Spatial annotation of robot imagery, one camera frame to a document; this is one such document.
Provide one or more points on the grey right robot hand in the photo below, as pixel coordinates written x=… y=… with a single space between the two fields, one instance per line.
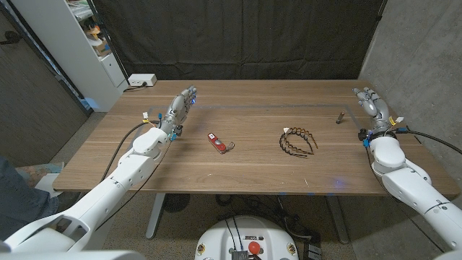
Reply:
x=379 y=112

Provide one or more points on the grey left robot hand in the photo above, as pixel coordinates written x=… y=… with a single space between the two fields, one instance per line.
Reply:
x=177 y=108

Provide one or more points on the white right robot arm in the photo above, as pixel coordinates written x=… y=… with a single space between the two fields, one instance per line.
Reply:
x=408 y=184

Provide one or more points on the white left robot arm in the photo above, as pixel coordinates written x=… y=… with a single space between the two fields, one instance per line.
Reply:
x=130 y=173

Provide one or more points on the black wavy toothed headband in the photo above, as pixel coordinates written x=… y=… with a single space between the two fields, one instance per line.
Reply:
x=285 y=148

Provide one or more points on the white power socket box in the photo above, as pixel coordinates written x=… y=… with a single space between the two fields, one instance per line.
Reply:
x=141 y=79

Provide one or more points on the red pocket knife with keyring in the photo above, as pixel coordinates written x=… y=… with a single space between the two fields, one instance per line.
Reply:
x=216 y=141

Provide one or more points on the black round fan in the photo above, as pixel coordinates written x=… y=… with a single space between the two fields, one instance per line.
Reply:
x=177 y=202

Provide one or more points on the cardboard box with blue tape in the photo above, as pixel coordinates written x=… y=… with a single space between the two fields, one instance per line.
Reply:
x=103 y=47

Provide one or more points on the black curtain backdrop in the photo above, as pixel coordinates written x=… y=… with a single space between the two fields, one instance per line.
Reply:
x=242 y=36

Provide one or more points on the grey table leg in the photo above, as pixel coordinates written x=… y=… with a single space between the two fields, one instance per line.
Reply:
x=337 y=220
x=155 y=216

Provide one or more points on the yellow toy figure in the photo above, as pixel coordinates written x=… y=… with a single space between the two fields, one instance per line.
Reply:
x=94 y=31

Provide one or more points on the white shelf cabinet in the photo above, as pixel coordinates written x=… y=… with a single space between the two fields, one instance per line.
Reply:
x=65 y=47

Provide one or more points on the white robot torso base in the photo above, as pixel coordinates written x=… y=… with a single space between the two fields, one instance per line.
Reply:
x=216 y=242

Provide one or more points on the red emergency stop button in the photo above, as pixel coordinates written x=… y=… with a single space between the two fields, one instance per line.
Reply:
x=254 y=247

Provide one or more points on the person in blue jeans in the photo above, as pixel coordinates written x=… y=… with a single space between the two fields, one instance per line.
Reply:
x=18 y=206

